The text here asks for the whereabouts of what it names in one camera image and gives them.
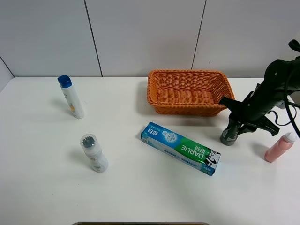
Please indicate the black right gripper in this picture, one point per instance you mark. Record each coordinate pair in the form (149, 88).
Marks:
(251, 111)

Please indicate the dark green tube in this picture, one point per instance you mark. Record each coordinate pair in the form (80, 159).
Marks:
(230, 134)

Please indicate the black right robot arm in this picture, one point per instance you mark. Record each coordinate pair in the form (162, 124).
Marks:
(281, 79)

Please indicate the Darlie toothpaste box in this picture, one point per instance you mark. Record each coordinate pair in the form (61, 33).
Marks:
(183, 149)

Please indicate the orange woven basket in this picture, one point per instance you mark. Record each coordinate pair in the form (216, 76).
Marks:
(188, 92)

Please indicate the pink bottle white cap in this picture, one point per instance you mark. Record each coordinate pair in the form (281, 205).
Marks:
(280, 147)

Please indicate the white bottle clear brush cap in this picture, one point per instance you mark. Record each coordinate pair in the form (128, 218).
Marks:
(93, 151)

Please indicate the white bottle blue cap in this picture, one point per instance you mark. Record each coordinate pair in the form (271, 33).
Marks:
(71, 96)

